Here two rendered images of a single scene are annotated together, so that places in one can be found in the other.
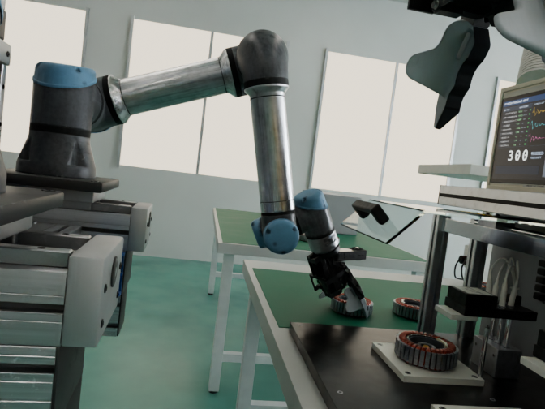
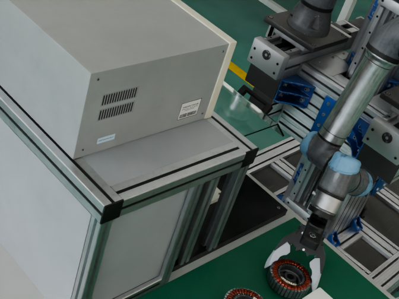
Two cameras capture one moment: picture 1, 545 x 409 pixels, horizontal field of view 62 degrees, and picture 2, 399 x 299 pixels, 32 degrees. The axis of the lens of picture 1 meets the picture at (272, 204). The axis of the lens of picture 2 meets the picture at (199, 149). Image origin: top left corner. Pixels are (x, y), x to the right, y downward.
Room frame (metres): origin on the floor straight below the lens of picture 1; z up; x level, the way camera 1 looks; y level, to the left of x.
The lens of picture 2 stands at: (1.88, -1.41, 1.96)
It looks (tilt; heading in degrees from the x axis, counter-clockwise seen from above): 35 degrees down; 134
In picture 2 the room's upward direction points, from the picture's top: 19 degrees clockwise
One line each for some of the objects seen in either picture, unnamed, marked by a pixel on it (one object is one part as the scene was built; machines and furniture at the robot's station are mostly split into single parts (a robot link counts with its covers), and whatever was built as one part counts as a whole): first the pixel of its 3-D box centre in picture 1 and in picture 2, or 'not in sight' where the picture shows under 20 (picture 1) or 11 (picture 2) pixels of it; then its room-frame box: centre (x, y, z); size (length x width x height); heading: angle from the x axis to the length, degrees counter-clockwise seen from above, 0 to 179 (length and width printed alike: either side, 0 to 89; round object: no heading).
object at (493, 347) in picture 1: (495, 355); not in sight; (0.85, -0.46, 0.80); 0.07 x 0.05 x 0.06; 9
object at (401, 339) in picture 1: (426, 349); not in sight; (0.83, -0.32, 0.80); 0.11 x 0.11 x 0.04
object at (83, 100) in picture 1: (65, 95); not in sight; (0.95, 0.46, 1.20); 0.13 x 0.12 x 0.14; 4
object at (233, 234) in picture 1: (288, 281); not in sight; (3.09, -0.17, 0.38); 1.85 x 1.10 x 0.75; 9
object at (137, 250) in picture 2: not in sight; (134, 253); (1.09, -0.68, 0.91); 0.28 x 0.03 x 0.32; 99
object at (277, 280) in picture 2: (351, 304); (289, 278); (1.20, -0.25, 0.77); 0.11 x 0.11 x 0.04
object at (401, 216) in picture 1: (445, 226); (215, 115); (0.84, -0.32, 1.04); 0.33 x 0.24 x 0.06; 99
